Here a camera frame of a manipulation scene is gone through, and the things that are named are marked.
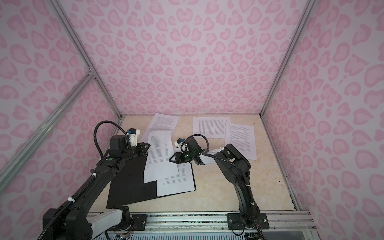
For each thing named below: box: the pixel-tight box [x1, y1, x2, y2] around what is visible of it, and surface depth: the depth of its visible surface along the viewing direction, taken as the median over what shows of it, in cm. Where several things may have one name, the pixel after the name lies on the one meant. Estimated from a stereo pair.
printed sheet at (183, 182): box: [156, 162, 195, 197], surface depth 88 cm
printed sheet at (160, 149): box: [143, 130, 179, 184], surface depth 91 cm
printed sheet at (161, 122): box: [139, 113, 180, 143], surface depth 119 cm
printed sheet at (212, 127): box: [192, 116, 231, 139], surface depth 116 cm
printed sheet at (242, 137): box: [225, 123, 257, 161], surface depth 109 cm
